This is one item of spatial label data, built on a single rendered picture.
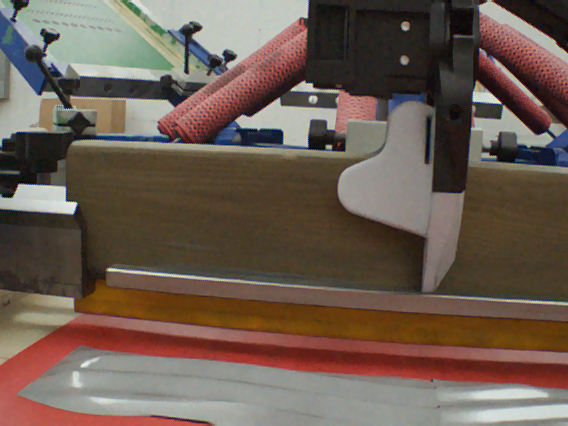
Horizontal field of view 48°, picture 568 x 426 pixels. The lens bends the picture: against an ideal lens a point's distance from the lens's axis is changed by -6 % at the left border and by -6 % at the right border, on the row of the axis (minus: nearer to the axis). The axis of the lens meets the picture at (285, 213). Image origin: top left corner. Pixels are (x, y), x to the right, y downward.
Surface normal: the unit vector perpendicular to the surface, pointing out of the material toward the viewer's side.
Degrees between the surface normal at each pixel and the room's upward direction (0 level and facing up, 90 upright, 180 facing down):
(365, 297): 90
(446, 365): 0
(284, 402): 29
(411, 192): 84
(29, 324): 0
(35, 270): 90
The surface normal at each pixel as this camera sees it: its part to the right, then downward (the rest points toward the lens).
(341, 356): 0.05, -0.99
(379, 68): -0.14, 0.14
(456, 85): -0.12, -0.07
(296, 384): -0.11, -0.80
